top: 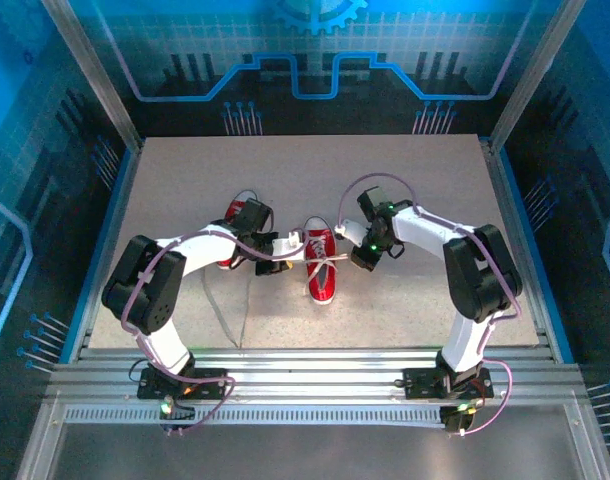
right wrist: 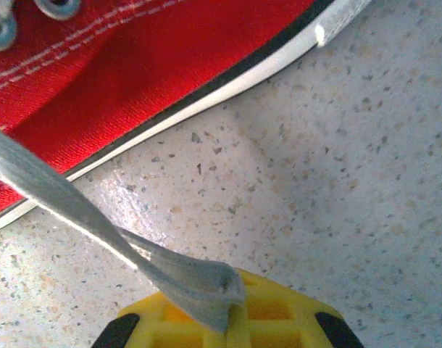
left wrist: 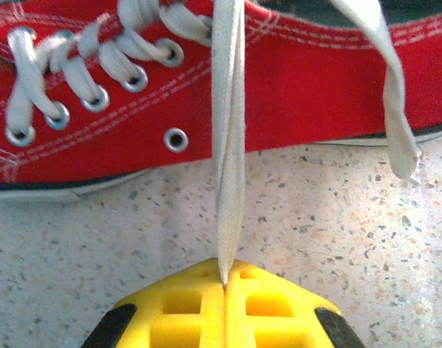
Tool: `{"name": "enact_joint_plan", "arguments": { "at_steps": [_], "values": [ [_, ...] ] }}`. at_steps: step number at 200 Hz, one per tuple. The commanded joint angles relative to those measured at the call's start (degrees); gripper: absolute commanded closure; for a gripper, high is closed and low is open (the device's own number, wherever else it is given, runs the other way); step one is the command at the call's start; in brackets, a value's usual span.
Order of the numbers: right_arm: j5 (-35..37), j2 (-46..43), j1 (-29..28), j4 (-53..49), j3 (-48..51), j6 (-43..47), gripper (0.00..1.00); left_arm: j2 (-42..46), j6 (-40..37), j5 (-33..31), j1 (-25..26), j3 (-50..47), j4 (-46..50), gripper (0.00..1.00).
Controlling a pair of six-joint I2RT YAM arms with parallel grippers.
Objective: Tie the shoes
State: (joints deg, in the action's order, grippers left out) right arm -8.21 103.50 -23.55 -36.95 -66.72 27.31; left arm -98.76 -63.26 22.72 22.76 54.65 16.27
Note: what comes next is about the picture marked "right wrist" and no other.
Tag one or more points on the white shoelace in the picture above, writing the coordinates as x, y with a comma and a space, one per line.
61, 188

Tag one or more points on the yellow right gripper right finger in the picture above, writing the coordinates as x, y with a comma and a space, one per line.
304, 308

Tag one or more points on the red canvas sneaker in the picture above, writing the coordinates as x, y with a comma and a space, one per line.
134, 72

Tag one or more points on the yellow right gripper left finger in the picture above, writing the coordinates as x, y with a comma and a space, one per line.
148, 308

